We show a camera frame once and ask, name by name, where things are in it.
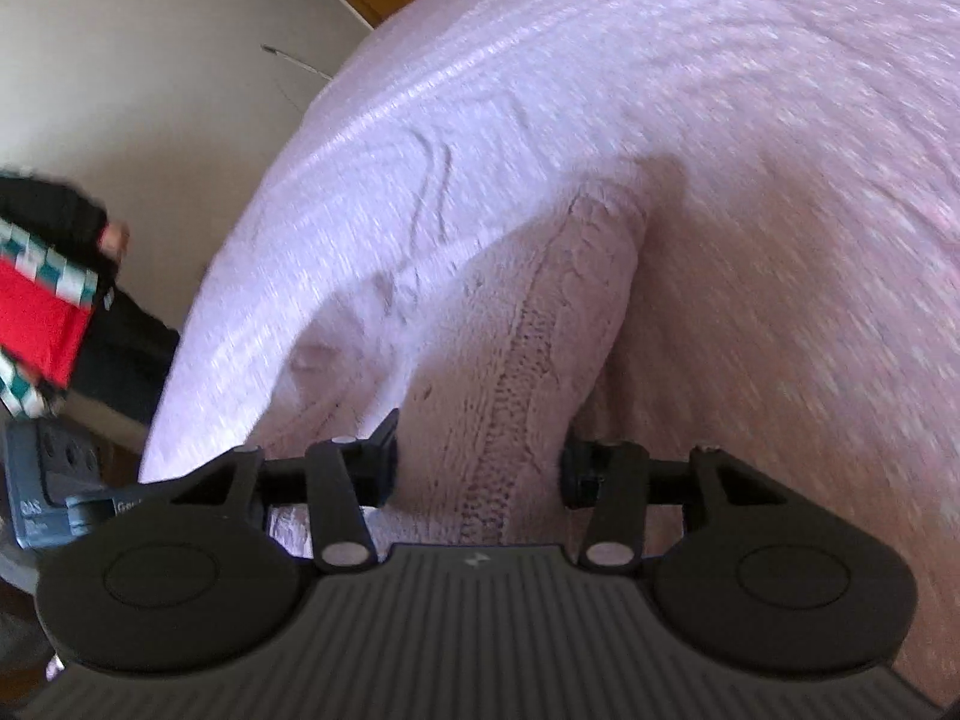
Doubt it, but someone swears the pink bed blanket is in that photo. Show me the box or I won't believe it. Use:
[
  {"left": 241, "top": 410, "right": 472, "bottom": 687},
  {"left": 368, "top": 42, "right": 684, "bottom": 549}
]
[{"left": 139, "top": 0, "right": 960, "bottom": 691}]

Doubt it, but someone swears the person's left hand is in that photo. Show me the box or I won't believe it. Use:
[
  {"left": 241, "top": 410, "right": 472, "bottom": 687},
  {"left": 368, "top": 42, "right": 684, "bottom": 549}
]
[{"left": 0, "top": 172, "right": 130, "bottom": 278}]

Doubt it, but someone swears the pink knitted sweater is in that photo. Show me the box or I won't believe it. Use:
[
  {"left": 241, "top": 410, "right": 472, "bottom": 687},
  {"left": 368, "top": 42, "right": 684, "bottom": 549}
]
[{"left": 270, "top": 176, "right": 653, "bottom": 548}]

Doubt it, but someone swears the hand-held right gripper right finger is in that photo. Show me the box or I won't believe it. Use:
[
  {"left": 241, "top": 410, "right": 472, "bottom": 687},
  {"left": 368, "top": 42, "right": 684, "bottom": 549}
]
[{"left": 561, "top": 436, "right": 781, "bottom": 569}]

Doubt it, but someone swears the dark cloth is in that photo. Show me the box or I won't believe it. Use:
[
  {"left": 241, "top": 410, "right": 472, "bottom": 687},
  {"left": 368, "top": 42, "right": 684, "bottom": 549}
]
[{"left": 71, "top": 281, "right": 182, "bottom": 428}]

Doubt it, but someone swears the thin metal rod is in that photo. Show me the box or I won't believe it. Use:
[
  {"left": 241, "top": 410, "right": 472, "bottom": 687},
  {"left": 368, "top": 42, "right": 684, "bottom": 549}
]
[{"left": 261, "top": 45, "right": 331, "bottom": 81}]

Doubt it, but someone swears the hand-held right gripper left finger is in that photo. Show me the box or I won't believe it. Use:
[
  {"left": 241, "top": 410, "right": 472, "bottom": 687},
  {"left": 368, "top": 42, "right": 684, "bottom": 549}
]
[{"left": 171, "top": 409, "right": 402, "bottom": 572}]

